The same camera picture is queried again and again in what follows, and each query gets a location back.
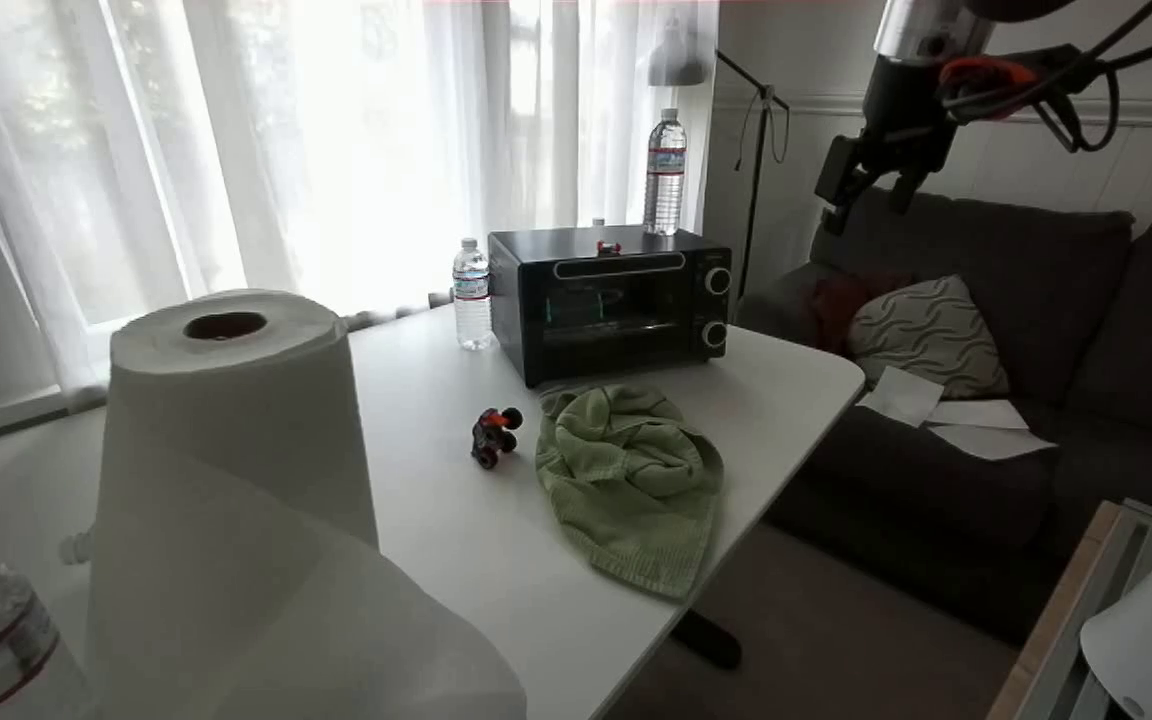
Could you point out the robot base stand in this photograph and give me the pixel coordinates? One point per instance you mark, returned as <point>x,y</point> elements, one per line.
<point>1091,653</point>

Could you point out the water bottle on oven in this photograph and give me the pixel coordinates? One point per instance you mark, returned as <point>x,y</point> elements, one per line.
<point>666,174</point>

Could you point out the white sheer curtains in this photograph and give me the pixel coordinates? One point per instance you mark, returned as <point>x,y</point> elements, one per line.
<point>164,150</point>

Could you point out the white papers on sofa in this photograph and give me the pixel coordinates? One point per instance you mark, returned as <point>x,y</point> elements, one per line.
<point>984,430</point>

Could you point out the small water bottle on table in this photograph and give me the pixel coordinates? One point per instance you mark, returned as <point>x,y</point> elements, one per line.
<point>469,292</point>

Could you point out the red cushion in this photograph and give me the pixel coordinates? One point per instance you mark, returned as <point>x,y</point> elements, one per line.
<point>839,296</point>

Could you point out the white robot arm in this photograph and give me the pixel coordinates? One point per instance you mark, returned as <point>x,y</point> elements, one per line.
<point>944,29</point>

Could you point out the black toaster oven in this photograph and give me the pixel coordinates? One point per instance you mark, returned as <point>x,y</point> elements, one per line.
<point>580,301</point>

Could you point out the small red black toy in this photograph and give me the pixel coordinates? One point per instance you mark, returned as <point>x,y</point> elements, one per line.
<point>494,434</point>

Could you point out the patterned cushion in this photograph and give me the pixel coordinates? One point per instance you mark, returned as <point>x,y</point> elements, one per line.
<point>936,333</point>

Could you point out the black camera stand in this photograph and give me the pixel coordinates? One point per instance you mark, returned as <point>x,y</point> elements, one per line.
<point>765,102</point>

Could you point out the dark grey sofa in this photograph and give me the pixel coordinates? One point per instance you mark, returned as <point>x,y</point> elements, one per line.
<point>1065,301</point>

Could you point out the green towel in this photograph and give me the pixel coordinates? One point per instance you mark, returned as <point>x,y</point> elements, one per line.
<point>632,485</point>

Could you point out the white paper towel roll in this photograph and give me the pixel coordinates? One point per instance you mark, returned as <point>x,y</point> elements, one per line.
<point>234,558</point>

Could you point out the black table base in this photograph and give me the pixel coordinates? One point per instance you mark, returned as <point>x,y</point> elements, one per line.
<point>710,642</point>

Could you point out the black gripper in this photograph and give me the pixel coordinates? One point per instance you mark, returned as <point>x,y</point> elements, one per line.
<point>904,133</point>

